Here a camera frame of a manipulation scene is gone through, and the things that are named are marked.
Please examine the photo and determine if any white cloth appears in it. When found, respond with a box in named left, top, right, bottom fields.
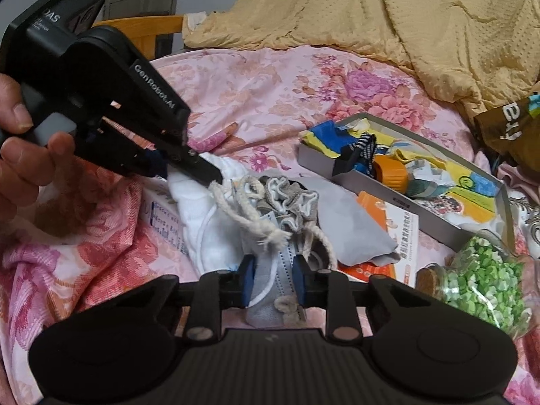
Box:
left=166, top=155, right=254, bottom=273

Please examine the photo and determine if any yellow quilted blanket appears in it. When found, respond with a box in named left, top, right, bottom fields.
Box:
left=182, top=0, right=540, bottom=121

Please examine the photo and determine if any white blue printed packet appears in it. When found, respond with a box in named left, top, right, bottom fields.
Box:
left=141, top=186, right=189, bottom=257

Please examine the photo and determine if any brown colourful striped blanket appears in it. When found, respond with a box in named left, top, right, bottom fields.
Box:
left=474, top=92, right=540, bottom=158

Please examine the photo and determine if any flat grey cloth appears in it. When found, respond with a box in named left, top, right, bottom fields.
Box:
left=313, top=186, right=400, bottom=269

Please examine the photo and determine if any small cartoon sticker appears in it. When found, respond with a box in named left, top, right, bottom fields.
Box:
left=428, top=196, right=465, bottom=218

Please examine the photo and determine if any grey white socks bundle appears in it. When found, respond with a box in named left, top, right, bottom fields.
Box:
left=256, top=176, right=320, bottom=229

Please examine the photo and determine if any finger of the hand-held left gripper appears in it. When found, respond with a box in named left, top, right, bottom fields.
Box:
left=168, top=147, right=224, bottom=187

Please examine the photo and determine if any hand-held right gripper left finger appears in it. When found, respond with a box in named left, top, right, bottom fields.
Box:
left=95, top=257, right=257, bottom=342

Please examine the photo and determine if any grey blue face mask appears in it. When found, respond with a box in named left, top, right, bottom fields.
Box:
left=242, top=211, right=316, bottom=330

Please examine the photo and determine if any orange white booklet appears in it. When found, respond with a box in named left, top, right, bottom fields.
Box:
left=337, top=191, right=421, bottom=282

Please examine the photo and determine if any black white striped sock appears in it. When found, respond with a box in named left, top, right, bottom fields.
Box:
left=332, top=132, right=379, bottom=179

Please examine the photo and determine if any grey drawstring pouch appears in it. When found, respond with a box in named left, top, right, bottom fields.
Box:
left=210, top=176, right=339, bottom=326

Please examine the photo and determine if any grey box with cartoon painting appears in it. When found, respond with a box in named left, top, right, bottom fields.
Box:
left=297, top=112, right=516, bottom=254

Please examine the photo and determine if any glass jar of green bits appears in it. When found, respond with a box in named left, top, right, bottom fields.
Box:
left=415, top=228, right=533, bottom=339

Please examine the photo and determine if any cream red floral cloth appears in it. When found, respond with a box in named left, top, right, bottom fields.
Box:
left=506, top=196, right=540, bottom=264

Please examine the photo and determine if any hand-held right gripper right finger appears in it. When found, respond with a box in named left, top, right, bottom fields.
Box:
left=293, top=257, right=428, bottom=342

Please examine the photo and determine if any orange bottle cap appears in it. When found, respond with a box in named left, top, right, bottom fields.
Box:
left=373, top=155, right=410, bottom=197

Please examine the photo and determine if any person's left hand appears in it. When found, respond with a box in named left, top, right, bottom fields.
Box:
left=0, top=74, right=81, bottom=237

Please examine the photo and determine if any pink floral bedsheet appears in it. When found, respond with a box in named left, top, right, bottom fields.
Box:
left=0, top=46, right=540, bottom=405

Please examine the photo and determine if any wooden bed frame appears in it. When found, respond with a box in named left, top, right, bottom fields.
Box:
left=92, top=16, right=185, bottom=58

